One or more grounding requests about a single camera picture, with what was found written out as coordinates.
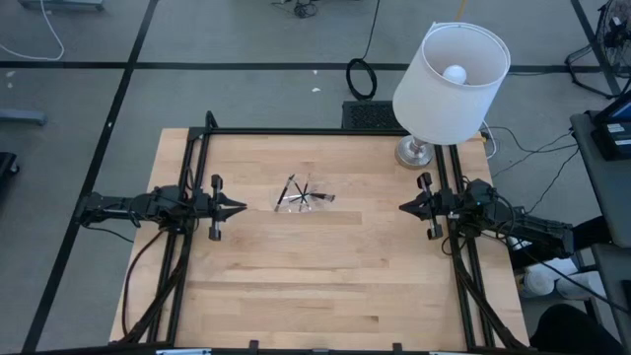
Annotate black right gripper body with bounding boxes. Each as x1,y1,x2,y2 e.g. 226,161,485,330
416,172,467,242

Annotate person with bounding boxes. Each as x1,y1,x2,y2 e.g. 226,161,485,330
529,303,628,355

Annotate coiled black floor cable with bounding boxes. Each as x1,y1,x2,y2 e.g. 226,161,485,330
345,0,382,102

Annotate clear acrylic organizer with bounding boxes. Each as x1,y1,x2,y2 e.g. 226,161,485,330
270,172,339,214

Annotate tangled black floor cable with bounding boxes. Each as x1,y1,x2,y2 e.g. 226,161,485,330
272,0,319,20

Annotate black perforated floor box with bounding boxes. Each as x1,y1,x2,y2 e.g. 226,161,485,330
341,100,398,132

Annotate grey floor bar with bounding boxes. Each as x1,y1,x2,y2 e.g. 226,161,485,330
18,0,105,12

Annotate black frame side rails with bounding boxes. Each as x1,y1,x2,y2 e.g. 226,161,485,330
117,127,213,346
433,142,531,352

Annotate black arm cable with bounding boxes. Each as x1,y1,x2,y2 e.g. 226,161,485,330
120,229,167,336

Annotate black device with labels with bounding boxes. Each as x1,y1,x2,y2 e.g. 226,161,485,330
593,117,631,162

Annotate white lamp shade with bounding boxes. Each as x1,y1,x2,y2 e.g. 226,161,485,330
391,21,512,147

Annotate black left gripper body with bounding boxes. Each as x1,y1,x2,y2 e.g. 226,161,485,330
194,174,226,242

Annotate white floor cable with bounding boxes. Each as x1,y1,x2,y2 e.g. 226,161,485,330
0,0,66,63

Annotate blue screen laptop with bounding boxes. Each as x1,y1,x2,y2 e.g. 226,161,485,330
594,91,631,124

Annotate grey table foot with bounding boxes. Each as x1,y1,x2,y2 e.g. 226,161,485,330
0,110,48,127

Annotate silver lamp base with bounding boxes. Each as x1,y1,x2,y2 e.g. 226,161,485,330
394,134,436,171

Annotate grey side table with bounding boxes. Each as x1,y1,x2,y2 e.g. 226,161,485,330
591,244,631,355
570,111,631,248

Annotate black standing fan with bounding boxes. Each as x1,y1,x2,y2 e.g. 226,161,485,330
564,0,631,100

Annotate white light bulb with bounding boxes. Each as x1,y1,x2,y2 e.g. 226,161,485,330
442,64,468,86

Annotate black frame crossbar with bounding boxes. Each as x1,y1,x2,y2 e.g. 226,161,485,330
188,110,410,137

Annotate white paper roll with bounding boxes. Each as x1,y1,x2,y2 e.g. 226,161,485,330
522,258,578,297
556,270,605,301

